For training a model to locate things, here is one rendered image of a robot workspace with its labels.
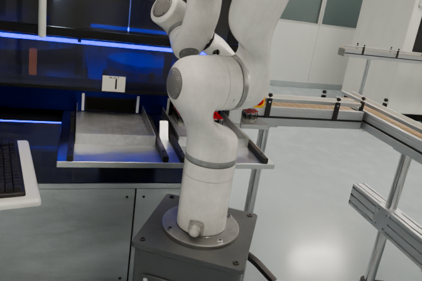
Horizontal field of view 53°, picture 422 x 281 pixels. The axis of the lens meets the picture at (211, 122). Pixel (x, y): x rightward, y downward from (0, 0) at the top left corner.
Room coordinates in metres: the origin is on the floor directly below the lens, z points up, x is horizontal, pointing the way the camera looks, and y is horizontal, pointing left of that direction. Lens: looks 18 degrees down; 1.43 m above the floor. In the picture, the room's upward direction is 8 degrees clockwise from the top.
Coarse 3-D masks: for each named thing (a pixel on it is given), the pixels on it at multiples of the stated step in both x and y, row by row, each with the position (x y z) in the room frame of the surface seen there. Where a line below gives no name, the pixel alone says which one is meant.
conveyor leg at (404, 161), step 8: (400, 152) 1.81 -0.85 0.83; (400, 160) 1.82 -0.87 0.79; (408, 160) 1.80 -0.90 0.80; (400, 168) 1.81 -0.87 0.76; (408, 168) 1.81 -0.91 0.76; (400, 176) 1.80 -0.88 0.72; (392, 184) 1.82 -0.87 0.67; (400, 184) 1.80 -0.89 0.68; (392, 192) 1.81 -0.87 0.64; (400, 192) 1.80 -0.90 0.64; (392, 200) 1.81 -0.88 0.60; (392, 208) 1.80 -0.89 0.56; (376, 240) 1.82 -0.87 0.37; (384, 240) 1.80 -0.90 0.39; (376, 248) 1.81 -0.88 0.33; (376, 256) 1.80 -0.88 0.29; (368, 264) 1.83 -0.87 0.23; (376, 264) 1.80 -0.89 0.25; (368, 272) 1.81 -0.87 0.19; (376, 272) 1.81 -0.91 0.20; (368, 280) 1.81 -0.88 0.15
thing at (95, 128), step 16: (80, 112) 1.58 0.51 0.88; (96, 112) 1.61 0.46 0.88; (112, 112) 1.64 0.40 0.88; (144, 112) 1.60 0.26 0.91; (80, 128) 1.41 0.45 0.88; (96, 128) 1.43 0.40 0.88; (112, 128) 1.46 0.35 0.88; (128, 128) 1.48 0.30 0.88; (144, 128) 1.51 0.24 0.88; (128, 144) 1.33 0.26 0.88; (144, 144) 1.34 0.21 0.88
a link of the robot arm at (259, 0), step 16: (240, 0) 0.82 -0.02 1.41; (256, 0) 0.80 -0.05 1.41; (272, 0) 0.80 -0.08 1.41; (288, 0) 0.83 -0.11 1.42; (240, 16) 0.82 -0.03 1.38; (256, 16) 0.81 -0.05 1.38; (272, 16) 0.82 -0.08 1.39; (240, 32) 0.83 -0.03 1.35; (256, 32) 0.83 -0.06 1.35; (272, 32) 0.85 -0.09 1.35; (240, 48) 0.92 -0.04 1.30; (256, 48) 0.85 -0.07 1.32; (240, 64) 0.90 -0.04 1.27; (256, 64) 0.88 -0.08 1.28; (256, 80) 0.89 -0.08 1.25; (256, 96) 0.90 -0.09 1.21
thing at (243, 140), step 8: (168, 120) 1.56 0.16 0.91; (224, 120) 1.72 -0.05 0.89; (176, 128) 1.56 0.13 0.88; (184, 128) 1.57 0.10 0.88; (232, 128) 1.62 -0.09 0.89; (176, 136) 1.41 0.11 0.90; (184, 136) 1.48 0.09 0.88; (240, 136) 1.53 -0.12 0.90; (184, 144) 1.39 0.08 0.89; (240, 144) 1.45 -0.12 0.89
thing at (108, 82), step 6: (102, 78) 1.55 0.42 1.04; (108, 78) 1.55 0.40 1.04; (114, 78) 1.56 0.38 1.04; (120, 78) 1.57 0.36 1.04; (102, 84) 1.55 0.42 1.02; (108, 84) 1.55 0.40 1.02; (114, 84) 1.56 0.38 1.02; (120, 84) 1.57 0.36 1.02; (102, 90) 1.55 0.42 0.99; (108, 90) 1.55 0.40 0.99; (114, 90) 1.56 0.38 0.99; (120, 90) 1.57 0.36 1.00
